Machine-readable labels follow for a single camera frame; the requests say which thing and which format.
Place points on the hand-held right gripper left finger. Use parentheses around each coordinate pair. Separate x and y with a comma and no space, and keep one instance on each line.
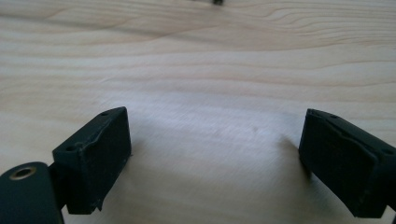
(93,165)

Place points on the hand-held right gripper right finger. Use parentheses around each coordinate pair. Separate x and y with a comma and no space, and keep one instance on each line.
(345,165)

